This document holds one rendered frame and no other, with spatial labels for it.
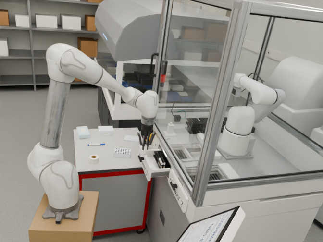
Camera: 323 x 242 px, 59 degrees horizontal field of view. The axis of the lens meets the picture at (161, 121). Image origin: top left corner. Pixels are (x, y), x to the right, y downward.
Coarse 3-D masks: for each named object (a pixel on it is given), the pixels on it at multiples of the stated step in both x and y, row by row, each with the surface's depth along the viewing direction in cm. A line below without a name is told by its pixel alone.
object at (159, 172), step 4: (148, 152) 211; (152, 152) 212; (148, 156) 213; (152, 156) 214; (152, 160) 209; (152, 164) 205; (156, 164) 205; (152, 168) 201; (164, 168) 192; (168, 168) 193; (152, 172) 190; (156, 172) 190; (160, 172) 191; (164, 172) 193; (168, 172) 194; (152, 176) 191; (156, 176) 192; (160, 176) 193
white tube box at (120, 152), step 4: (116, 148) 226; (120, 148) 226; (124, 148) 226; (116, 152) 220; (120, 152) 221; (124, 152) 222; (128, 152) 223; (116, 156) 220; (120, 156) 220; (124, 156) 220; (128, 156) 220
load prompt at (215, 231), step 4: (220, 220) 120; (224, 220) 118; (216, 224) 119; (220, 224) 117; (216, 228) 116; (220, 228) 113; (212, 232) 114; (216, 232) 112; (212, 236) 111; (216, 236) 109; (208, 240) 110; (212, 240) 108
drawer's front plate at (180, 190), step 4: (172, 172) 183; (172, 176) 183; (176, 176) 180; (168, 180) 190; (172, 180) 183; (176, 180) 177; (180, 184) 173; (176, 188) 176; (180, 188) 170; (180, 192) 171; (184, 192) 167; (176, 196) 177; (180, 196) 171; (184, 196) 165; (180, 200) 171; (184, 200) 165; (180, 204) 171; (184, 204) 165; (184, 208) 166; (184, 212) 167
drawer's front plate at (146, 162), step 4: (140, 148) 206; (140, 152) 207; (140, 156) 207; (144, 156) 197; (144, 160) 197; (148, 160) 192; (144, 164) 197; (148, 164) 188; (144, 168) 197; (148, 168) 188; (144, 172) 198; (148, 172) 188; (148, 176) 188; (148, 180) 189
